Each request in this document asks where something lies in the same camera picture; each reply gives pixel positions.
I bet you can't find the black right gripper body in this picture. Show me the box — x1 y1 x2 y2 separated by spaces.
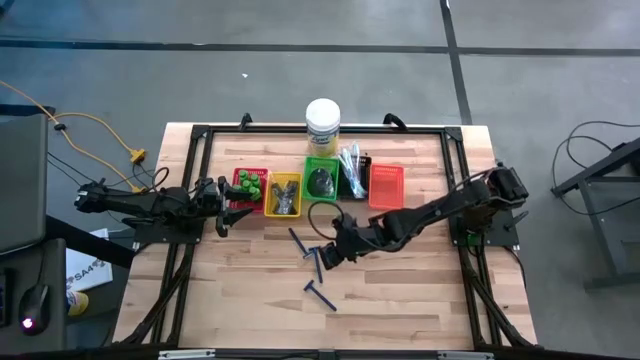
330 213 387 262

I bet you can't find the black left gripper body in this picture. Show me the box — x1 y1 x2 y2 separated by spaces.
198 177 230 239

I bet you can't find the blue disposable razor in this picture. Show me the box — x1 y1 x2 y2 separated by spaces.
287 226 315 260
303 278 338 313
308 245 326 285

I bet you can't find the black shower cap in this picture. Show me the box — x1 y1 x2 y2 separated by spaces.
305 167 336 199

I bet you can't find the red plastic basket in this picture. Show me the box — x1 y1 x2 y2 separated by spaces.
230 166 270 214

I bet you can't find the yellow plastic basket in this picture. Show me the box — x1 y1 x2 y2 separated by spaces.
263 171 304 219

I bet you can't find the orange plastic basket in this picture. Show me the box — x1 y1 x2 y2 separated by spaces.
368 163 406 211

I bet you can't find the black plastic basket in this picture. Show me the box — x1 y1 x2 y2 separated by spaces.
338 154 373 202

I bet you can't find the green plastic basket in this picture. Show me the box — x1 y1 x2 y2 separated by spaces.
301 156 341 204

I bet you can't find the Lysol wipes canister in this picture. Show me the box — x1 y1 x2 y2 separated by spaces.
305 97 342 159

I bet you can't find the white printed paper sheet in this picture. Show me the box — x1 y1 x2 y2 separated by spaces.
64 228 115 293

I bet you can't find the yellow cup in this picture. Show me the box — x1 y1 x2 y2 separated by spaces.
66 289 91 317

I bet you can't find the dark side desk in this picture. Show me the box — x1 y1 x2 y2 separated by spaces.
0 238 68 351

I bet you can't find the black computer mouse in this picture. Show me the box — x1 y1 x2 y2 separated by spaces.
18 283 51 337

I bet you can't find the black keyboard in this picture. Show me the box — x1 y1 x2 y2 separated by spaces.
0 268 15 329

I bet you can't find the black metal stand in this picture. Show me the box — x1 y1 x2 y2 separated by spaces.
551 137 640 292

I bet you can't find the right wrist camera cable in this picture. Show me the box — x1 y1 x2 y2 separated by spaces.
306 200 347 242

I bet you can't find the yellow extension cable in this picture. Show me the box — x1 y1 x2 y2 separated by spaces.
0 79 149 166

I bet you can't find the black metal table frame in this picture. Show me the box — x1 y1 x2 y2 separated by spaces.
112 122 539 351

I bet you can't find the silver metal bracket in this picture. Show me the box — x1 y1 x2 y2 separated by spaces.
437 350 495 360
158 349 217 360

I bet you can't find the black floor cable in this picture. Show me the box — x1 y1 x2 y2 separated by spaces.
549 119 640 237

